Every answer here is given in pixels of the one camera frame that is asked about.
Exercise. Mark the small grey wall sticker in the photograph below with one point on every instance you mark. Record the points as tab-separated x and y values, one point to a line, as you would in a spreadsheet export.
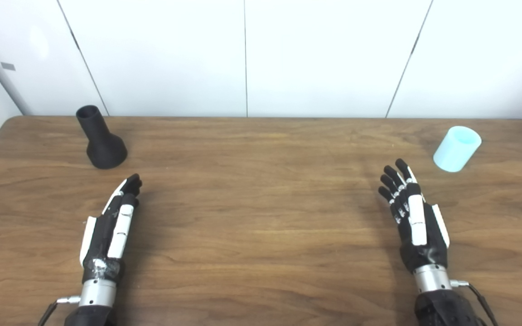
8	66

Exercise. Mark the light blue plastic cup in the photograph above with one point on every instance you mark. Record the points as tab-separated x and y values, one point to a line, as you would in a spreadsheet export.
453	151

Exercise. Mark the black nozzle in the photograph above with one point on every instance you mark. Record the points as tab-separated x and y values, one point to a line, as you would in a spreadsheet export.
104	149

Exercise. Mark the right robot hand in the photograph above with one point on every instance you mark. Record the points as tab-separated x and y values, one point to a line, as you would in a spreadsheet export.
417	226

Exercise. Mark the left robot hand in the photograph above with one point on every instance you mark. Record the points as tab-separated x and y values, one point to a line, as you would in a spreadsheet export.
107	235

